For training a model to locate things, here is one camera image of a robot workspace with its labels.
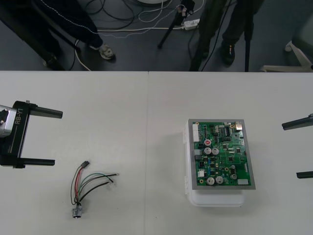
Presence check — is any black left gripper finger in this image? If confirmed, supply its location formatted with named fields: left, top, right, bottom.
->
left=29, top=104, right=64, bottom=120
left=23, top=158, right=56, bottom=168

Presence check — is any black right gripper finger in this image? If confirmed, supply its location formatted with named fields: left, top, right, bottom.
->
left=296, top=171, right=313, bottom=180
left=281, top=113, right=313, bottom=132

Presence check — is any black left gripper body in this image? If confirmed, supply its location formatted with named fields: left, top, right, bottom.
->
left=0, top=100, right=38, bottom=169

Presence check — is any red black green cable bundle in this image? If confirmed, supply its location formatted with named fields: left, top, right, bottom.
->
left=68, top=160, right=120, bottom=219

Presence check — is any white wheeled base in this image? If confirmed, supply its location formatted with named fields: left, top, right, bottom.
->
left=259, top=40, right=313, bottom=73

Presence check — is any milky plastic box with lid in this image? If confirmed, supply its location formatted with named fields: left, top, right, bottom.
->
left=183, top=119, right=246, bottom=209

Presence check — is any person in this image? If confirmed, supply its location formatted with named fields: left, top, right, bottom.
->
left=195, top=0, right=245, bottom=66
left=0, top=0, right=117, bottom=71

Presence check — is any white power strip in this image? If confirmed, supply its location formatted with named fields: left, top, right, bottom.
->
left=183, top=19, right=201, bottom=31

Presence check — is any small black tripod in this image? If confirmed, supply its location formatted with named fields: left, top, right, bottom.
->
left=157, top=0, right=196, bottom=49

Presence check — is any white round base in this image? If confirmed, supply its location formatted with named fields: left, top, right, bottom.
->
left=141, top=0, right=173, bottom=5

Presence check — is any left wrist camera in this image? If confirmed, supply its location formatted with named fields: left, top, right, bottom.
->
left=0, top=104, right=15, bottom=139

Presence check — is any green circuit board grey frame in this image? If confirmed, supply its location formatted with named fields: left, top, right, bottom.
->
left=188, top=118, right=257, bottom=192

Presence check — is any white floor cable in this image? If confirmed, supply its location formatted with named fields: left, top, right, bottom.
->
left=74, top=24, right=186, bottom=72

